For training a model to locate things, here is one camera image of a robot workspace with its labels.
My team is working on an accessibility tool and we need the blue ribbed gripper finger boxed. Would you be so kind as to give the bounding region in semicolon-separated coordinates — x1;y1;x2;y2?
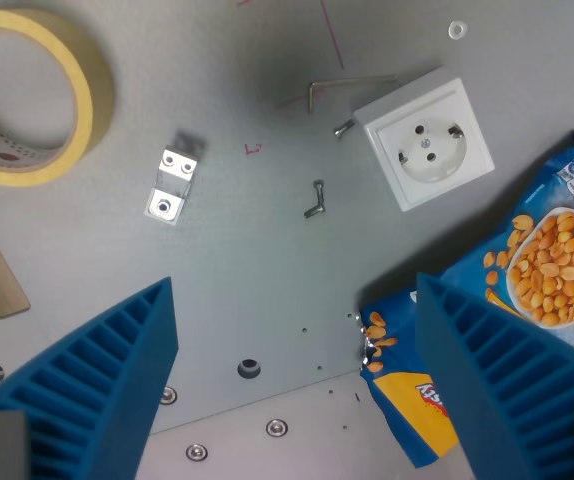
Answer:
414;272;574;480
0;276;180;480

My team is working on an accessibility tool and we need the blue peanut snack bag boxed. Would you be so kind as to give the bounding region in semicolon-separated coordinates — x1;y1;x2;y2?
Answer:
358;130;574;469

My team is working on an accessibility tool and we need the yellow masking tape roll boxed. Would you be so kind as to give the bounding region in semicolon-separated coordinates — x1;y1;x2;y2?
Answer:
0;8;116;188

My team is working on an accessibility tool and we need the white wall power socket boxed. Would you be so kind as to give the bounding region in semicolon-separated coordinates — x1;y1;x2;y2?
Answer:
352;66;496;213

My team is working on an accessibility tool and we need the small dark bent screw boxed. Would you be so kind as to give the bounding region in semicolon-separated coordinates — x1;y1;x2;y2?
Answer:
304;180;328;219

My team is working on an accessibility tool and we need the silver metal angle bracket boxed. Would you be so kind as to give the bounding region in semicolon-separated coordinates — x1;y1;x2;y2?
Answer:
143;144;199;225

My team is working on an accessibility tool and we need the metal hex allen key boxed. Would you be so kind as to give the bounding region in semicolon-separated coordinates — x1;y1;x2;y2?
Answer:
308;74;399;115

